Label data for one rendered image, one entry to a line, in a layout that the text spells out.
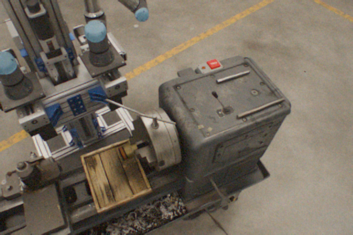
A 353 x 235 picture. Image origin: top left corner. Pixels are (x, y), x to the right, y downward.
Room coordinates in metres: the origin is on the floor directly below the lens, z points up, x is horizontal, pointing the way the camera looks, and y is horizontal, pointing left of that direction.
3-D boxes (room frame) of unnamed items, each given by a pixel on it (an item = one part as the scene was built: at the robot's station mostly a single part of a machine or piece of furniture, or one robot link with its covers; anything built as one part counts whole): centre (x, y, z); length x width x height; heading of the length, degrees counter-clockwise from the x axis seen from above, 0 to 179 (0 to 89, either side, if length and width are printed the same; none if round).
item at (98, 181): (0.65, 0.34, 0.89); 0.36 x 0.30 x 0.04; 28
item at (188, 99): (0.97, -0.24, 1.06); 0.59 x 0.48 x 0.39; 118
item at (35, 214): (0.48, 0.69, 0.95); 0.43 x 0.17 x 0.05; 28
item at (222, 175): (0.97, -0.23, 0.43); 0.60 x 0.48 x 0.86; 118
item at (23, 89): (0.99, 0.90, 1.21); 0.15 x 0.15 x 0.10
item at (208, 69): (1.17, -0.16, 1.23); 0.13 x 0.08 x 0.05; 118
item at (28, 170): (0.54, 0.72, 1.13); 0.08 x 0.08 x 0.03
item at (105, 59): (1.28, 0.49, 1.21); 0.15 x 0.15 x 0.10
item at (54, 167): (0.55, 0.69, 0.99); 0.20 x 0.10 x 0.05; 118
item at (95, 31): (1.28, 0.49, 1.33); 0.13 x 0.12 x 0.14; 14
